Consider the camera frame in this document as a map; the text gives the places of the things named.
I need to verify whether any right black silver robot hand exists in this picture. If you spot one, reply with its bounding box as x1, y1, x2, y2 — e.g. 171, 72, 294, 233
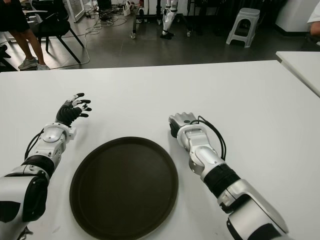
168, 112, 199, 138

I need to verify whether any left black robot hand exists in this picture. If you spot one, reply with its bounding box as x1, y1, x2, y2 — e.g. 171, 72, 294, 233
55, 92, 92, 128

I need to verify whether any person in black shorts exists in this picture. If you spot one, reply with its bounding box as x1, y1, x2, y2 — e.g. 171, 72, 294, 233
0, 0, 51, 71

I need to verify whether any black chair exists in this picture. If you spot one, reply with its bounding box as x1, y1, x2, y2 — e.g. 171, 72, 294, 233
23, 0, 85, 64

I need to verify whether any round dark brown tray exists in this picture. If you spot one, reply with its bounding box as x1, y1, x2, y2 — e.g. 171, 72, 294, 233
69, 136, 180, 240

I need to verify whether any white framed panel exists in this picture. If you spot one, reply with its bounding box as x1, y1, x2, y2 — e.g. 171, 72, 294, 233
66, 0, 86, 23

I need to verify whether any white humanoid robot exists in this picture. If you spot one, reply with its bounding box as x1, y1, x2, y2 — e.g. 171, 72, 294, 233
159, 0, 179, 40

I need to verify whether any white plastic stool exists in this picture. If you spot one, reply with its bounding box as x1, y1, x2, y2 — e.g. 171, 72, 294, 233
226, 7, 261, 48

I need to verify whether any white side table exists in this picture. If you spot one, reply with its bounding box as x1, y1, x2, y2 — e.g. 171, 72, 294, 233
275, 50, 320, 98

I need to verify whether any white cabinet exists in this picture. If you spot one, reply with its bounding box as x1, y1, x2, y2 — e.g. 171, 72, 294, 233
274, 0, 320, 33

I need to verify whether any seated person in white shirt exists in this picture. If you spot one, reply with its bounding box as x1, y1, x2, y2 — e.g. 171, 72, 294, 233
306, 7, 320, 37

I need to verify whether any black right forearm cable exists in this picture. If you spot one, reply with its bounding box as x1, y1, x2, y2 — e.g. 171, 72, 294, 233
191, 115, 227, 161

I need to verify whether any black forearm cable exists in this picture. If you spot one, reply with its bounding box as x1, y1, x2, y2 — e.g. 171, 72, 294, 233
24, 130, 45, 161
191, 115, 227, 161

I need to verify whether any black left forearm cable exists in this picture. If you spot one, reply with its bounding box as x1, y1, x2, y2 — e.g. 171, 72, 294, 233
24, 130, 45, 161

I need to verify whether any black chair frame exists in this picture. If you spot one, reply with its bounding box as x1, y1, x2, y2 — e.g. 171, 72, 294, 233
0, 44, 13, 71

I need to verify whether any white floor cable tangle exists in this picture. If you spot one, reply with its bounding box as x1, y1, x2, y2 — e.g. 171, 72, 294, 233
82, 9, 132, 65

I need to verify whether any black wheeled metal frame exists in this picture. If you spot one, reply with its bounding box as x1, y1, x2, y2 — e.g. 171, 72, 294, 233
129, 0, 201, 40

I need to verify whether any black left elbow cable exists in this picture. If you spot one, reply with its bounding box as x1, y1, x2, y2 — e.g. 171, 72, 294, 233
16, 224, 35, 240

